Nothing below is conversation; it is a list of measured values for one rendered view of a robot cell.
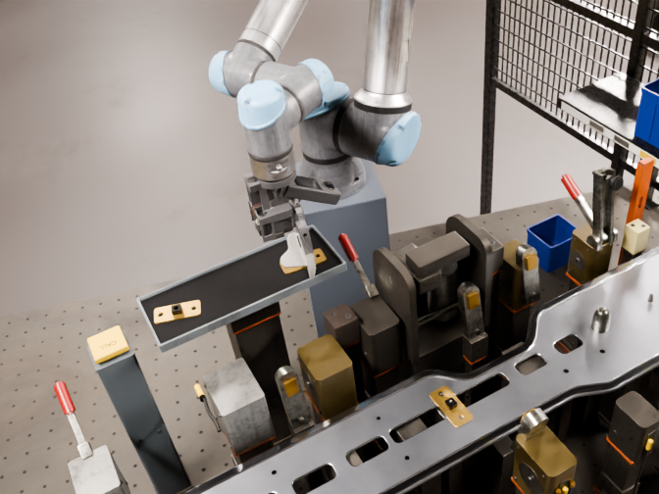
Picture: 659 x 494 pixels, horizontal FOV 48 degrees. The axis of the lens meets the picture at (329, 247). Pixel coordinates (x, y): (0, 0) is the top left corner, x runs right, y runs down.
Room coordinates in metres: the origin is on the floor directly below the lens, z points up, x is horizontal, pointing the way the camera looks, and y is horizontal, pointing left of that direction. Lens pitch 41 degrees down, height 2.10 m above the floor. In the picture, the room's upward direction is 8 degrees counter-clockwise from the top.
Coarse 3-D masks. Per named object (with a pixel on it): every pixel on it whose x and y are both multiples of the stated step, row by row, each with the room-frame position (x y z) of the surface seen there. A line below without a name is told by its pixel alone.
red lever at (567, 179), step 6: (564, 174) 1.21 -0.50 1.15; (570, 174) 1.20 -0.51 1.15; (564, 180) 1.20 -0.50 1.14; (570, 180) 1.19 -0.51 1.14; (570, 186) 1.18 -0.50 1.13; (576, 186) 1.18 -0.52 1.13; (570, 192) 1.18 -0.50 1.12; (576, 192) 1.17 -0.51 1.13; (576, 198) 1.16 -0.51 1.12; (582, 198) 1.16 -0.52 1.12; (582, 204) 1.15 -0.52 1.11; (582, 210) 1.14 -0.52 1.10; (588, 210) 1.14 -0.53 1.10; (588, 216) 1.13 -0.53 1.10; (588, 222) 1.12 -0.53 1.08; (606, 234) 1.09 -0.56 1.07
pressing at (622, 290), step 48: (576, 288) 1.02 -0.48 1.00; (624, 288) 1.01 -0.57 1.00; (528, 336) 0.92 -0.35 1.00; (576, 336) 0.90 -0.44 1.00; (624, 336) 0.89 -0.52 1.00; (432, 384) 0.84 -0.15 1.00; (528, 384) 0.81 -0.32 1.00; (576, 384) 0.80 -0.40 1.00; (624, 384) 0.79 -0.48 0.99; (336, 432) 0.77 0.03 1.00; (384, 432) 0.75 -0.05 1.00; (432, 432) 0.74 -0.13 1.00; (480, 432) 0.73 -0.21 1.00; (240, 480) 0.70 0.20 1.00; (288, 480) 0.69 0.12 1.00; (336, 480) 0.68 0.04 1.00; (384, 480) 0.66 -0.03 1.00
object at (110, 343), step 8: (112, 328) 0.94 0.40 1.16; (120, 328) 0.94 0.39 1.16; (96, 336) 0.93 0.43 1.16; (104, 336) 0.93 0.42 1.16; (112, 336) 0.92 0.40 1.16; (120, 336) 0.92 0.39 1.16; (88, 344) 0.91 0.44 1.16; (96, 344) 0.91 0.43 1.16; (104, 344) 0.91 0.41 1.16; (112, 344) 0.90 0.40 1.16; (120, 344) 0.90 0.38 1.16; (96, 352) 0.89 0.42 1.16; (104, 352) 0.89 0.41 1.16; (112, 352) 0.89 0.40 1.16; (120, 352) 0.89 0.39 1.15; (96, 360) 0.87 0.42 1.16; (104, 360) 0.88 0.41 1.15
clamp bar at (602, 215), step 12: (600, 180) 1.10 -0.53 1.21; (612, 180) 1.08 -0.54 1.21; (600, 192) 1.10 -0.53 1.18; (612, 192) 1.10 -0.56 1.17; (600, 204) 1.09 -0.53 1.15; (612, 204) 1.10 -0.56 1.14; (600, 216) 1.09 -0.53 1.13; (612, 216) 1.10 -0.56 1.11; (600, 228) 1.08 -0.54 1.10; (612, 228) 1.09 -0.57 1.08; (600, 240) 1.08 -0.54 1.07; (612, 240) 1.09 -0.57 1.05
